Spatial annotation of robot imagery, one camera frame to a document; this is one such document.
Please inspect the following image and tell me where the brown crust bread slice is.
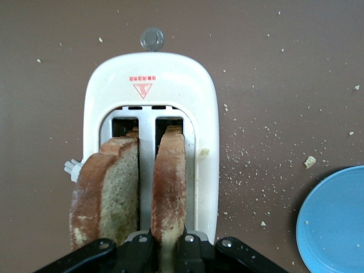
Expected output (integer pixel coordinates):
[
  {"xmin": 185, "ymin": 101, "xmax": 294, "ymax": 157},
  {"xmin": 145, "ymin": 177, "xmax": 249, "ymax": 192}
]
[
  {"xmin": 69, "ymin": 135, "xmax": 140, "ymax": 251},
  {"xmin": 150, "ymin": 125, "xmax": 188, "ymax": 273}
]

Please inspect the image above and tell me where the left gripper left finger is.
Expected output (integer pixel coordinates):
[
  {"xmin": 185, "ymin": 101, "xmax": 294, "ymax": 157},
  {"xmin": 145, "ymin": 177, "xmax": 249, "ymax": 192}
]
[{"xmin": 34, "ymin": 229, "xmax": 156, "ymax": 273}]

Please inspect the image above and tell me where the blue plate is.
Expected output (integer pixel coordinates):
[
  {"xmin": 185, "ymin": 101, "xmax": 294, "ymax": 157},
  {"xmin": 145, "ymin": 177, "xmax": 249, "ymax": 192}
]
[{"xmin": 295, "ymin": 166, "xmax": 364, "ymax": 273}]

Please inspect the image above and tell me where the white toaster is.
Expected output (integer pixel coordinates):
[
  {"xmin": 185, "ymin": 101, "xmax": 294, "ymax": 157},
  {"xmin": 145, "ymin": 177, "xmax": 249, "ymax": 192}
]
[{"xmin": 64, "ymin": 27, "xmax": 220, "ymax": 246}]

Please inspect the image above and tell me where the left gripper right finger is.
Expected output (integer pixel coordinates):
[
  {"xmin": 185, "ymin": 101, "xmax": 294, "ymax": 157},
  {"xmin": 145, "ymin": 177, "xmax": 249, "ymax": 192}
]
[{"xmin": 177, "ymin": 226, "xmax": 288, "ymax": 273}]

